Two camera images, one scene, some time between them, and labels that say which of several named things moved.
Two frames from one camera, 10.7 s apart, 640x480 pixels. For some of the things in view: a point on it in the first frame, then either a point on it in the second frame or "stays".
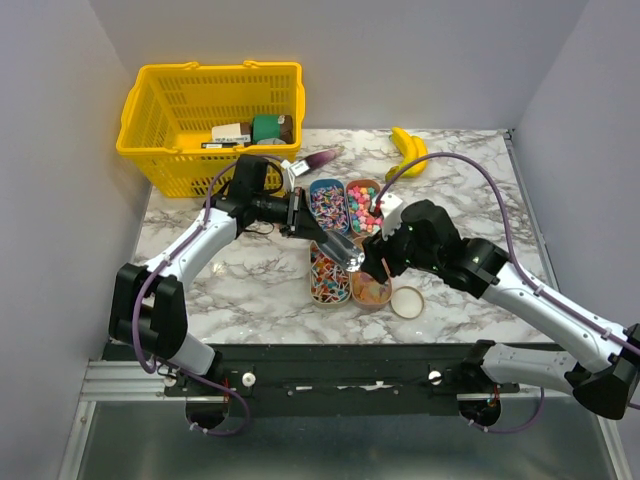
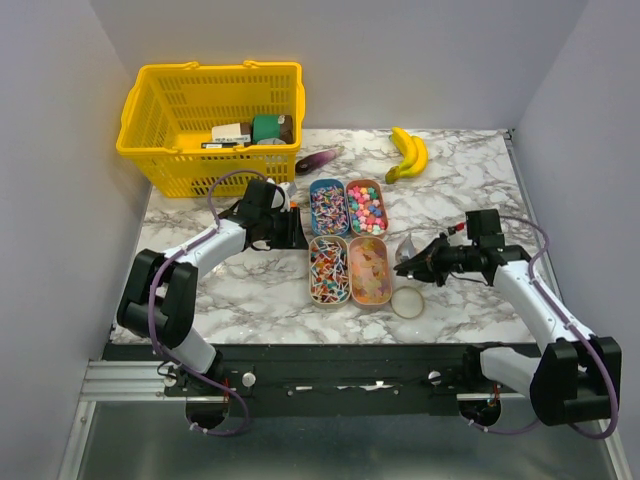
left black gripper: (298, 226) -> (294, 236)
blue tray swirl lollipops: (328, 204) stays
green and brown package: (266, 126) stays
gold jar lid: (407, 302) stays
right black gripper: (374, 248) -> (430, 257)
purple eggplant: (318, 159) stays
